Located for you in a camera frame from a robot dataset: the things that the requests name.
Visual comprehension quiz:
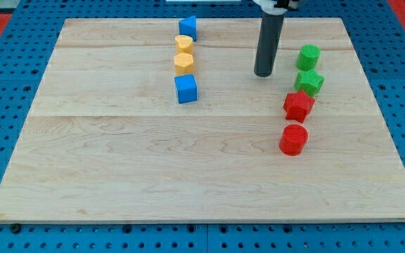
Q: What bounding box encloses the green star block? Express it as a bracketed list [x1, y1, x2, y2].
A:
[294, 69, 325, 97]

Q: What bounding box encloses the red cylinder block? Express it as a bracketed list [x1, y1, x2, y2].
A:
[279, 124, 309, 156]

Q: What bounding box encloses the green cylinder block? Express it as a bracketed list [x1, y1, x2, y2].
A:
[297, 44, 321, 71]

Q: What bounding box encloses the light wooden board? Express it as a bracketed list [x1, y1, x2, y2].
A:
[0, 18, 405, 224]

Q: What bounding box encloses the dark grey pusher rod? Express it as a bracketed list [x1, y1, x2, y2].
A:
[254, 13, 285, 77]

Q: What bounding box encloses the yellow heart block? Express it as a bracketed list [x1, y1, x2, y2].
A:
[174, 34, 193, 55]

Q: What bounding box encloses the blue triangle block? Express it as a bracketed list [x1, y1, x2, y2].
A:
[179, 15, 197, 41]

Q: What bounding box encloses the red star block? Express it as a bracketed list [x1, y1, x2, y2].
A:
[283, 90, 316, 123]

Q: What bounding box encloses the yellow hexagon block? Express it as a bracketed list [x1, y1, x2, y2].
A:
[174, 53, 195, 76]

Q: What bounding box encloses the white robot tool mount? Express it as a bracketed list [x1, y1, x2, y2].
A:
[253, 0, 304, 15]

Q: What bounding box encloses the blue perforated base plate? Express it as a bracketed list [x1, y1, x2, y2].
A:
[0, 0, 405, 252]

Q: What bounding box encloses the blue cube block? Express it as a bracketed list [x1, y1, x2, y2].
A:
[174, 74, 198, 104]

